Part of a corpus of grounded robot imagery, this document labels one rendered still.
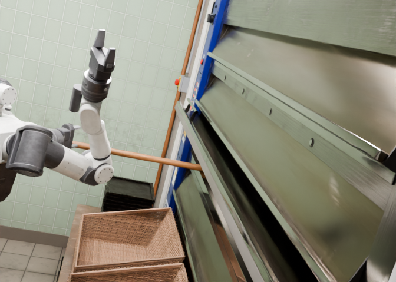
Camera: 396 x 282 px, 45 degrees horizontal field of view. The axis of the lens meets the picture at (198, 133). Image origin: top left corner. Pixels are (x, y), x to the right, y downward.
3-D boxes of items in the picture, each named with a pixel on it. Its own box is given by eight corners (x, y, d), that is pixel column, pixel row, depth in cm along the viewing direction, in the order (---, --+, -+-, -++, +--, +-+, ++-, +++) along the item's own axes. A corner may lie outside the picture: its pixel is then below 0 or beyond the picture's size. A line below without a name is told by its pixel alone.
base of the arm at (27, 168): (52, 179, 154) (26, 168, 145) (22, 179, 160) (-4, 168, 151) (63, 136, 160) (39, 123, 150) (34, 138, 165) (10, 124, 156)
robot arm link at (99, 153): (112, 131, 167) (119, 172, 179) (96, 118, 173) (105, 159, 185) (85, 144, 162) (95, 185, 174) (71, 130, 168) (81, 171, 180)
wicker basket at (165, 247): (161, 250, 274) (172, 206, 268) (172, 310, 220) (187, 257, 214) (75, 238, 263) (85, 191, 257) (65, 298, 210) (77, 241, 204)
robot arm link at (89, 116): (96, 106, 155) (103, 139, 163) (99, 92, 162) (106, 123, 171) (76, 108, 155) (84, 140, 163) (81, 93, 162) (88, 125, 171)
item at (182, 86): (187, 90, 322) (190, 76, 319) (188, 93, 312) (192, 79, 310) (175, 88, 320) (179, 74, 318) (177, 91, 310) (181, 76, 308)
